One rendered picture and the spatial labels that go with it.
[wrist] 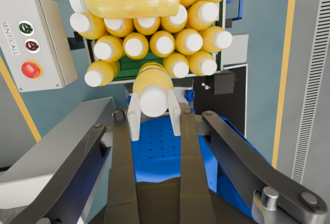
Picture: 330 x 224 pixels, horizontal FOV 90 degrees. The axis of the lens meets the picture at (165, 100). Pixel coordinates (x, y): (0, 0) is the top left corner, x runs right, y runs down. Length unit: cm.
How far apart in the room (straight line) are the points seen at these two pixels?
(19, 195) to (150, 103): 73
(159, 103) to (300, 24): 187
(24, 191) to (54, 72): 52
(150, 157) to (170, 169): 7
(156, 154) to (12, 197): 61
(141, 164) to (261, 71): 161
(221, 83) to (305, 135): 204
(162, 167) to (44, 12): 43
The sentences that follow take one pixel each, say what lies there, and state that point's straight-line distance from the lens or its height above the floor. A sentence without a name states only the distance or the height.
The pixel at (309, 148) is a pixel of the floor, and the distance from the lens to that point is 269.
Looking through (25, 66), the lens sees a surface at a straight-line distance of 48.
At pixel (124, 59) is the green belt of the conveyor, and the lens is 61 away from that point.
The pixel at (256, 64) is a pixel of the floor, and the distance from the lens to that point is 181.
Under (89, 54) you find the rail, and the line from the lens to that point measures 55.
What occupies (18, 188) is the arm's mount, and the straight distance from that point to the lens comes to 85.
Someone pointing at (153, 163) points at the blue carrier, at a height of 119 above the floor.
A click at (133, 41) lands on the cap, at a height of 110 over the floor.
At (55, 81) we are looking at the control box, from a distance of 47.
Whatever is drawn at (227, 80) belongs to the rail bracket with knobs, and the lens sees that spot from 57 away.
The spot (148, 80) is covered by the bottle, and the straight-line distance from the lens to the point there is 24.
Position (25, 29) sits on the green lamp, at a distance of 46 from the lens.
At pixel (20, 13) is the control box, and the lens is 48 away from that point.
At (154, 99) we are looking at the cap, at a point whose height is 130.
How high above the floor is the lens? 150
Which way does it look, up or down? 69 degrees down
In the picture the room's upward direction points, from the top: 166 degrees clockwise
